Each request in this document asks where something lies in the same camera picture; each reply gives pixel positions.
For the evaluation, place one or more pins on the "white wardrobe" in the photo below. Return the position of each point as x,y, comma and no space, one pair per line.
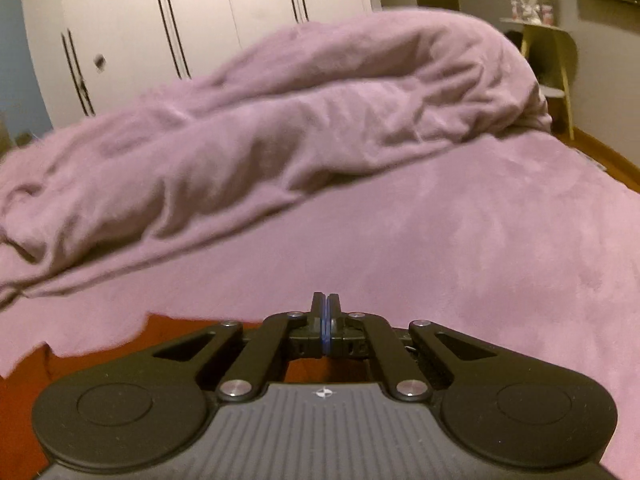
210,15

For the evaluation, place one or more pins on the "purple bed sheet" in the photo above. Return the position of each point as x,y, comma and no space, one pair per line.
475,240

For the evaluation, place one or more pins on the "brown button cardigan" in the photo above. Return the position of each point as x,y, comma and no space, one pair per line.
75,365

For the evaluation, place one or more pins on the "yellow-green side table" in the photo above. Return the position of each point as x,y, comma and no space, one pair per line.
547,52

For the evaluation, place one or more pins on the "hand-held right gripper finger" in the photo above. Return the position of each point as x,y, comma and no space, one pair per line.
322,332
330,332

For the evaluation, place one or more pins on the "pink jars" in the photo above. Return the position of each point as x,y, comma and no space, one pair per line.
531,12

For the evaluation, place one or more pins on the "purple duvet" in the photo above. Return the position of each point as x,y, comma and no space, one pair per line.
280,125

